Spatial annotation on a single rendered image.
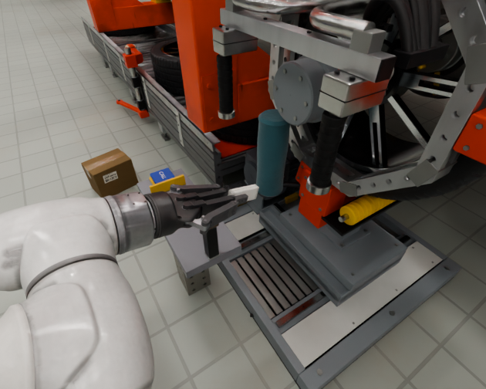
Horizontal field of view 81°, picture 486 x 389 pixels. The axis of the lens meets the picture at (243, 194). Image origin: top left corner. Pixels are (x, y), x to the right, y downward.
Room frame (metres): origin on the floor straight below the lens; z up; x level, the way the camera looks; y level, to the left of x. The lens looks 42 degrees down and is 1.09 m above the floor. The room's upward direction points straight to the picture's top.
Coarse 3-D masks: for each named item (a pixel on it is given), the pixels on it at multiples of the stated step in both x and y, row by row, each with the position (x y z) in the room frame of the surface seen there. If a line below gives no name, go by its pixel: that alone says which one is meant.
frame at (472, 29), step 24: (456, 0) 0.51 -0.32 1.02; (480, 0) 0.49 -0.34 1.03; (456, 24) 0.50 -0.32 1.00; (480, 24) 0.47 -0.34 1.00; (480, 48) 0.45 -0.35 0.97; (480, 72) 0.44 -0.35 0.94; (456, 96) 0.45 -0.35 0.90; (480, 96) 0.43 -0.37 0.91; (456, 120) 0.44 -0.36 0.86; (312, 144) 0.76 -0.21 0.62; (432, 144) 0.45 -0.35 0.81; (336, 168) 0.67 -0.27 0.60; (408, 168) 0.47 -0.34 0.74; (432, 168) 0.44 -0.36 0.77; (360, 192) 0.54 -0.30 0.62
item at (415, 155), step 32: (320, 32) 0.93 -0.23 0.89; (448, 32) 0.60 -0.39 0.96; (384, 96) 0.71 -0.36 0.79; (448, 96) 0.55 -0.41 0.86; (352, 128) 0.84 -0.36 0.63; (384, 128) 0.66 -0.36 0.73; (416, 128) 0.58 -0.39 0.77; (352, 160) 0.68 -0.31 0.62; (384, 160) 0.62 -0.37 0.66; (416, 160) 0.57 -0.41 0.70
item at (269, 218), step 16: (272, 208) 0.94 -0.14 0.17; (288, 208) 0.96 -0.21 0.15; (272, 224) 0.84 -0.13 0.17; (288, 240) 0.75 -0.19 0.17; (304, 256) 0.67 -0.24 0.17; (400, 256) 0.68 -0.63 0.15; (320, 272) 0.60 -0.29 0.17; (384, 272) 0.64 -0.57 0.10; (320, 288) 0.58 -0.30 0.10; (336, 288) 0.55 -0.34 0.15; (336, 304) 0.51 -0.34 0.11
